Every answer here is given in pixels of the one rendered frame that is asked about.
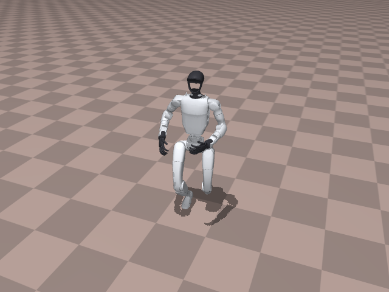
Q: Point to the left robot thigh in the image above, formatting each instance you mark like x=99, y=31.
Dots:
x=208, y=157

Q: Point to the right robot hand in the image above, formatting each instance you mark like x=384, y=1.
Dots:
x=161, y=138

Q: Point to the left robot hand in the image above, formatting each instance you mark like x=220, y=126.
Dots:
x=200, y=148

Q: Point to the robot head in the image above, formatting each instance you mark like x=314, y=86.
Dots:
x=195, y=77

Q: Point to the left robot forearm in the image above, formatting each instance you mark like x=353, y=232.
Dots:
x=218, y=134

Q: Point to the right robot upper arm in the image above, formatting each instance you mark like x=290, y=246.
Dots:
x=176, y=102

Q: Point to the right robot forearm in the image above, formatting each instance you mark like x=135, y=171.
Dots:
x=163, y=124

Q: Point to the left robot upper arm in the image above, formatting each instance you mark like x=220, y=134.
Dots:
x=215, y=106

